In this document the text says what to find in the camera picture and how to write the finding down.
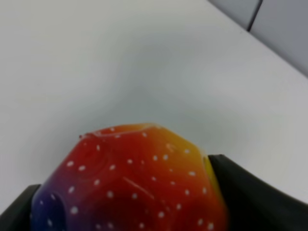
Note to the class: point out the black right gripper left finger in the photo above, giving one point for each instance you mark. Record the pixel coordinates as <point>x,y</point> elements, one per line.
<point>17,215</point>

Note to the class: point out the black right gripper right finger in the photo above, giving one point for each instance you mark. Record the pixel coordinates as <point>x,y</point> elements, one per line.
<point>254,205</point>

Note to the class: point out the rainbow dotted rubber ball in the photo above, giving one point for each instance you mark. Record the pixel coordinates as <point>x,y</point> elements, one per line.
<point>139,177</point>

